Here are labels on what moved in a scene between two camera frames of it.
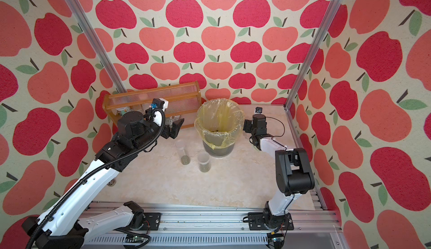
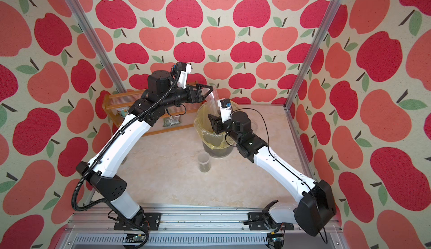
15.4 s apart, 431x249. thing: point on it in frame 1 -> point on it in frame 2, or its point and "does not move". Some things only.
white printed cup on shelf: (122, 110) does not move
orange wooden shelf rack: (182, 101) does not move
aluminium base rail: (224, 226) does not move
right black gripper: (248, 125) -> (218, 125)
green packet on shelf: (169, 121) does not move
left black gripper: (175, 128) -> (199, 97)
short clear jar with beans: (204, 162) does not move
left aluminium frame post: (91, 35) does not move
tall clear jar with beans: (180, 145) -> (211, 106)
